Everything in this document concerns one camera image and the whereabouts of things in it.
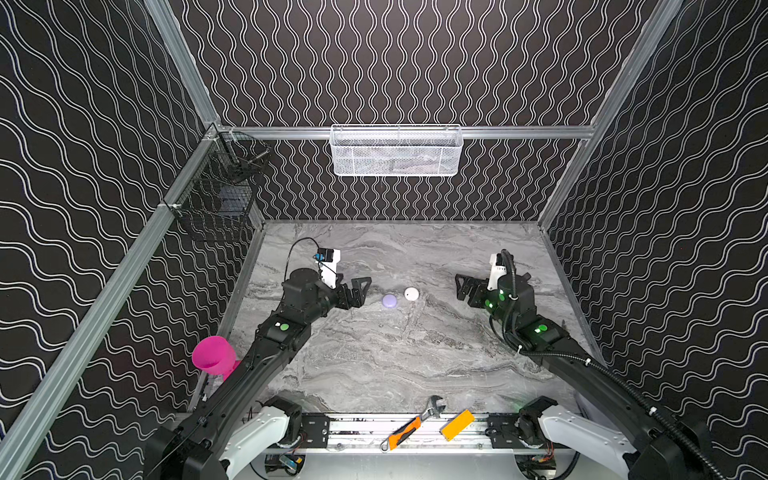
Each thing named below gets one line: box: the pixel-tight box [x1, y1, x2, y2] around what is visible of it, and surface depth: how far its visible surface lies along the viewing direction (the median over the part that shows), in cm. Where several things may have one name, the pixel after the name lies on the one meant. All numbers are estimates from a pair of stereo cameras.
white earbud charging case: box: [404, 287, 419, 302], surface depth 100 cm
